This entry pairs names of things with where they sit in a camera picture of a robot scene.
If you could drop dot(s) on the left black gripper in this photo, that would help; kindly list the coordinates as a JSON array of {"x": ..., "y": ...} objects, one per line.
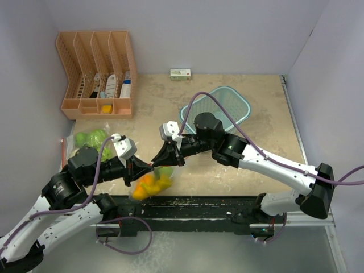
[{"x": 138, "y": 168}]

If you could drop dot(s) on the green cabbage toy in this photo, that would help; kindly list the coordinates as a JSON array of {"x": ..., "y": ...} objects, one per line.
[{"x": 95, "y": 140}]

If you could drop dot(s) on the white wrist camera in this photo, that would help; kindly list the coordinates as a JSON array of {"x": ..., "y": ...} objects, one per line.
[
  {"x": 171, "y": 129},
  {"x": 125, "y": 148}
]

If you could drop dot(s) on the green chayote toy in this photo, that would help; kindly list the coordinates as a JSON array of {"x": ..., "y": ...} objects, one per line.
[{"x": 163, "y": 170}]

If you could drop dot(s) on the light blue plastic basket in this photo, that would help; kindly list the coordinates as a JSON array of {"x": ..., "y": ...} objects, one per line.
[{"x": 232, "y": 101}]

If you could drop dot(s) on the white blue packet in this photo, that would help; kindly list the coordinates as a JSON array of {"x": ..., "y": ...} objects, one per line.
[{"x": 126, "y": 86}]

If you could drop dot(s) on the yellow block in organizer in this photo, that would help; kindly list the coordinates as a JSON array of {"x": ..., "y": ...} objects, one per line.
[{"x": 107, "y": 109}]

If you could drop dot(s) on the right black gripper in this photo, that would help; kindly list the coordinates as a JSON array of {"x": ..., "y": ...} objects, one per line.
[{"x": 168, "y": 154}]

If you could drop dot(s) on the white patterned packet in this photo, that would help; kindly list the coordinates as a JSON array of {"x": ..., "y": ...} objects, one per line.
[{"x": 111, "y": 85}]

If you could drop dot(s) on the orange plastic file organizer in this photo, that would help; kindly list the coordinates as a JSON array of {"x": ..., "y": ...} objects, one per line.
[{"x": 85, "y": 53}]

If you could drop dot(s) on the orange mango toy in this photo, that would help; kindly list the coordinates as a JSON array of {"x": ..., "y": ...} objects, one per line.
[{"x": 140, "y": 191}]

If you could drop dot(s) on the clear orange-zip bag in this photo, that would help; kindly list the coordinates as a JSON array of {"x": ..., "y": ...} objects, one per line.
[
  {"x": 174, "y": 176},
  {"x": 68, "y": 143}
]

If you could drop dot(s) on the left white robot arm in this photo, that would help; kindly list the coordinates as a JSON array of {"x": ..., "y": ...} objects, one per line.
[{"x": 67, "y": 205}]

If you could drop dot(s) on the black aluminium base frame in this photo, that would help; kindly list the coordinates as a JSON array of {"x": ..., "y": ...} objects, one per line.
[{"x": 231, "y": 214}]

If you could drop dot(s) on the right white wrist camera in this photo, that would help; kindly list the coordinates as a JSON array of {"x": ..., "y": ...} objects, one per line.
[{"x": 171, "y": 129}]

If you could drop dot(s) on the yellow star fruit toy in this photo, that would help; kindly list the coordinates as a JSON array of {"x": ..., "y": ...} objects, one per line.
[{"x": 161, "y": 184}]

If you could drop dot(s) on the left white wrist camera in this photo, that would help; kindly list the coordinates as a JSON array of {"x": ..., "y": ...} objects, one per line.
[{"x": 125, "y": 148}]

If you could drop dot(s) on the black white item in organizer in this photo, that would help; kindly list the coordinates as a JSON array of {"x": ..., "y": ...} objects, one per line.
[{"x": 96, "y": 86}]

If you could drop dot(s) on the small green white box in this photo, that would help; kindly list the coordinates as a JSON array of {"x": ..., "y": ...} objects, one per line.
[{"x": 180, "y": 74}]

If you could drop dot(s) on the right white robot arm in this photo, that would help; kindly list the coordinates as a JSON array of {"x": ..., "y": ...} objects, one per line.
[{"x": 311, "y": 189}]

